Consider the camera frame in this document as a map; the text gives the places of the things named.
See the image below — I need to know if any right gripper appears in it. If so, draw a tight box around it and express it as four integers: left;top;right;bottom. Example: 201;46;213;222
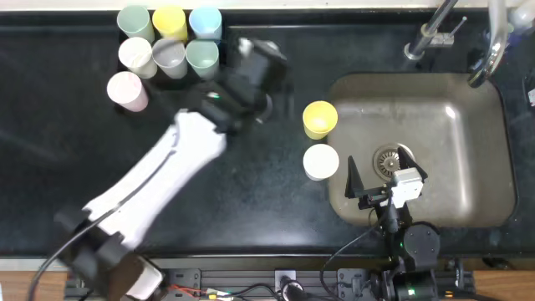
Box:
344;145;429;210

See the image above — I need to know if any yellow cup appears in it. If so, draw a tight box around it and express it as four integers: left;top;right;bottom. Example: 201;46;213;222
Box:
302;100;339;140
151;4;189;43

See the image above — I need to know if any grey cup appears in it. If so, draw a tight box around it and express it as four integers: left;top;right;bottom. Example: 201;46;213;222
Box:
151;38;189;80

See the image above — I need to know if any steel sink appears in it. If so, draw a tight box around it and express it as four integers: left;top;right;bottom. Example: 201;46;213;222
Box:
325;73;518;229

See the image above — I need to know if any green cup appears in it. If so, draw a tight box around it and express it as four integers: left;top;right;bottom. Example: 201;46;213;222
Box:
185;38;221;80
116;3;155;44

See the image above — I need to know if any pink cup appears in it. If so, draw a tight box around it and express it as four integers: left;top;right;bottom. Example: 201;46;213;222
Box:
106;70;150;113

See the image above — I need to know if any steel tap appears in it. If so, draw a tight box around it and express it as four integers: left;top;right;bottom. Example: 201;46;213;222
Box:
403;0;512;89

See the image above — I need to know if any white cup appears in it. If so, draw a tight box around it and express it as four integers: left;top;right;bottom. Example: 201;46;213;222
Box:
117;36;159;80
303;143;340;181

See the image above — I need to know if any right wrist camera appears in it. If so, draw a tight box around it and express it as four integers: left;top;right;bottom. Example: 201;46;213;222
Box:
386;167;425;209

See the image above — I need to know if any black tray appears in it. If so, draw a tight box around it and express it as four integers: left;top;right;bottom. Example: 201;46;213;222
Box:
115;8;230;118

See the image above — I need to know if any blue cup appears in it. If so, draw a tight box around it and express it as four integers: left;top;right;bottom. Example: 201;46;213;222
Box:
188;5;223;43

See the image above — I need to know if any black cable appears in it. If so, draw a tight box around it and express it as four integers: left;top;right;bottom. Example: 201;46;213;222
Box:
25;204;126;301
319;192;400;301

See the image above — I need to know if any mounting rail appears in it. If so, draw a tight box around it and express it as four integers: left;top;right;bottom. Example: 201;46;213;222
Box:
64;258;477;301

